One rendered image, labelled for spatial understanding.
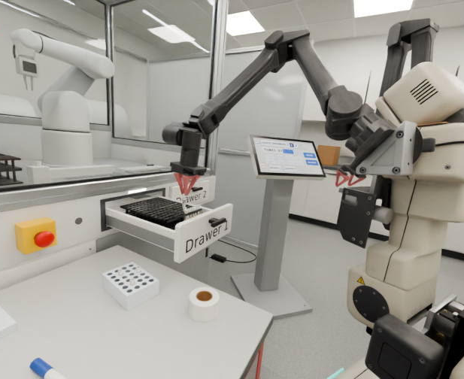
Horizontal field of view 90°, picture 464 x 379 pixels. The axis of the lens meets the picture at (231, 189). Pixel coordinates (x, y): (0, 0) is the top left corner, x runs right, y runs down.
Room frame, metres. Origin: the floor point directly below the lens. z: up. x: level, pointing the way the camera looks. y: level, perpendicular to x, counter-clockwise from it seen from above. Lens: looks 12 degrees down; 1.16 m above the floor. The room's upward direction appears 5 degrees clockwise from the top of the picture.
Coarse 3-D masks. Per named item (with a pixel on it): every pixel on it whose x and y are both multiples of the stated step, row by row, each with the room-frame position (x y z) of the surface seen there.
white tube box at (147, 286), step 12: (132, 264) 0.58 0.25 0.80; (108, 276) 0.52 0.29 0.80; (120, 276) 0.52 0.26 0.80; (132, 276) 0.52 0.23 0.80; (144, 276) 0.53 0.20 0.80; (108, 288) 0.50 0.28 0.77; (120, 288) 0.47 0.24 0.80; (132, 288) 0.48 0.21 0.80; (144, 288) 0.48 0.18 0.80; (156, 288) 0.51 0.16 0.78; (120, 300) 0.47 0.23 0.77; (132, 300) 0.46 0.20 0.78; (144, 300) 0.48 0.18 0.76
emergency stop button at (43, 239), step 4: (44, 232) 0.53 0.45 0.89; (48, 232) 0.53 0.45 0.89; (36, 236) 0.52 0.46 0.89; (40, 236) 0.52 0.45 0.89; (44, 236) 0.52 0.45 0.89; (48, 236) 0.53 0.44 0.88; (52, 236) 0.54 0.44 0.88; (36, 240) 0.51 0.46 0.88; (40, 240) 0.51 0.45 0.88; (44, 240) 0.52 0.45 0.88; (48, 240) 0.53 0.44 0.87; (52, 240) 0.54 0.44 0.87; (36, 244) 0.51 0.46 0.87; (40, 244) 0.51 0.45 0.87; (44, 244) 0.52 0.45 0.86; (48, 244) 0.53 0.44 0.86
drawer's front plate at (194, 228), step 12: (228, 204) 0.81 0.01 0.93; (204, 216) 0.66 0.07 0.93; (216, 216) 0.72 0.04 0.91; (228, 216) 0.79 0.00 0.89; (180, 228) 0.57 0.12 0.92; (192, 228) 0.61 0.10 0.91; (204, 228) 0.66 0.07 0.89; (228, 228) 0.80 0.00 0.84; (180, 240) 0.57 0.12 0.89; (204, 240) 0.67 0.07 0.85; (216, 240) 0.73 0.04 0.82; (180, 252) 0.57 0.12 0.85; (192, 252) 0.62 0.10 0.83
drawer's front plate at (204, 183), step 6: (204, 180) 1.22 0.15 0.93; (174, 186) 1.01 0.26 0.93; (198, 186) 1.16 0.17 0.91; (204, 186) 1.21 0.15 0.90; (174, 192) 1.01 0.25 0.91; (180, 192) 1.04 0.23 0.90; (192, 192) 1.12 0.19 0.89; (198, 192) 1.16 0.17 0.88; (204, 192) 1.21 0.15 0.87; (174, 198) 1.01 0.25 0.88; (180, 198) 1.04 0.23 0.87; (198, 198) 1.16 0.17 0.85; (204, 198) 1.21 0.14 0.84
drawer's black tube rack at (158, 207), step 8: (144, 200) 0.86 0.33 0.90; (152, 200) 0.87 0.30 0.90; (160, 200) 0.88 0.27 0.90; (168, 200) 0.89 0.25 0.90; (128, 208) 0.74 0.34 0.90; (136, 208) 0.76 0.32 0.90; (144, 208) 0.76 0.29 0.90; (152, 208) 0.77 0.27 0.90; (160, 208) 0.77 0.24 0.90; (168, 208) 0.79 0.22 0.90; (176, 208) 0.79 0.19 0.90; (136, 216) 0.76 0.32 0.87; (144, 216) 0.72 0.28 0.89; (152, 216) 0.69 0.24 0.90; (160, 216) 0.70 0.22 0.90; (168, 216) 0.71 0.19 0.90; (160, 224) 0.71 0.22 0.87; (168, 224) 0.71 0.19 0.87
